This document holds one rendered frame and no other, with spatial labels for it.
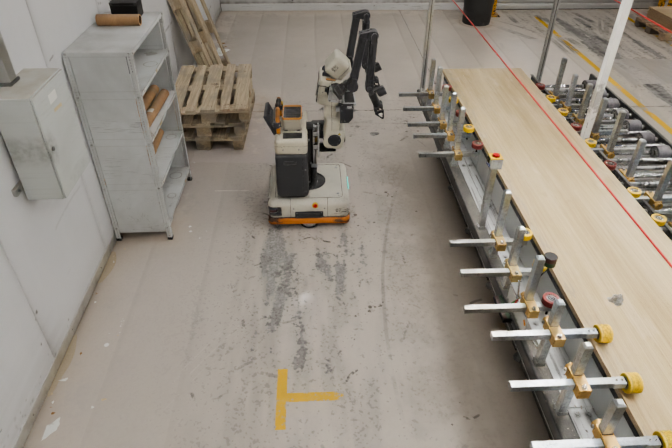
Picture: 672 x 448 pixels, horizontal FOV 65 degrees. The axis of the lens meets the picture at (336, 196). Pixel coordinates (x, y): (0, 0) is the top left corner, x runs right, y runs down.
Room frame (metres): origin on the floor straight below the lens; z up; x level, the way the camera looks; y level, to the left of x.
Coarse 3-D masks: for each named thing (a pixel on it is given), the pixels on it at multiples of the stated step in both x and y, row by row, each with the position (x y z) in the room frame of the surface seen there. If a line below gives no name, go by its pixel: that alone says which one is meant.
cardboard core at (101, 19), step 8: (96, 16) 3.80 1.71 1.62; (104, 16) 3.80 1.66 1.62; (112, 16) 3.80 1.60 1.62; (120, 16) 3.80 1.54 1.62; (128, 16) 3.81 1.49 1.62; (136, 16) 3.81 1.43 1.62; (104, 24) 3.79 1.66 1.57; (112, 24) 3.79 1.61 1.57; (120, 24) 3.80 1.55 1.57; (128, 24) 3.80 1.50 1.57; (136, 24) 3.80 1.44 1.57
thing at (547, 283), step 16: (448, 96) 4.45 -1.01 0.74; (464, 144) 3.78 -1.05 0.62; (480, 160) 3.36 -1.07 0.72; (448, 176) 4.08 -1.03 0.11; (480, 176) 3.30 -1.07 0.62; (496, 176) 3.01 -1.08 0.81; (496, 192) 2.95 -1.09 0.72; (496, 208) 2.90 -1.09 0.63; (512, 208) 2.66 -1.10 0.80; (512, 224) 2.61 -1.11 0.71; (480, 256) 2.99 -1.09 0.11; (528, 256) 2.31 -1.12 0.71; (544, 288) 2.06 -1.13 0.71; (560, 320) 1.84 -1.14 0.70; (576, 320) 1.73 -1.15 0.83; (576, 352) 1.64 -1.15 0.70; (592, 368) 1.51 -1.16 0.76; (592, 400) 1.43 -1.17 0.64; (608, 400) 1.35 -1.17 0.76; (544, 416) 1.68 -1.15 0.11; (624, 416) 1.24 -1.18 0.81; (624, 432) 1.21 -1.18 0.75
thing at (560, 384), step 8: (512, 384) 1.28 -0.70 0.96; (520, 384) 1.28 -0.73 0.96; (528, 384) 1.28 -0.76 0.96; (536, 384) 1.28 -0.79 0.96; (544, 384) 1.28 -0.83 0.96; (552, 384) 1.28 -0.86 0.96; (560, 384) 1.28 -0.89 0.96; (568, 384) 1.28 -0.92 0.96; (592, 384) 1.28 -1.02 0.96; (600, 384) 1.28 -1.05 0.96; (608, 384) 1.28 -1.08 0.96; (616, 384) 1.28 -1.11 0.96; (624, 384) 1.28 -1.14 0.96
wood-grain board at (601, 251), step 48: (480, 96) 4.10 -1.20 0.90; (528, 96) 4.10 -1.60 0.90; (528, 144) 3.29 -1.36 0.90; (576, 144) 3.30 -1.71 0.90; (528, 192) 2.69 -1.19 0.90; (576, 192) 2.70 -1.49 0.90; (624, 192) 2.70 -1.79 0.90; (576, 240) 2.23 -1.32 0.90; (624, 240) 2.24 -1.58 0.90; (576, 288) 1.87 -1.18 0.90; (624, 288) 1.87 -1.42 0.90; (624, 336) 1.57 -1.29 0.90
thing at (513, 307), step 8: (480, 304) 1.79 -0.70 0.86; (488, 304) 1.79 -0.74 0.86; (496, 304) 1.80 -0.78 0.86; (504, 304) 1.80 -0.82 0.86; (512, 304) 1.80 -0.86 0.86; (520, 304) 1.80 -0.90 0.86; (464, 312) 1.76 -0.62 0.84; (472, 312) 1.76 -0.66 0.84; (480, 312) 1.77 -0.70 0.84; (488, 312) 1.77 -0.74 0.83; (496, 312) 1.77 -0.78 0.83
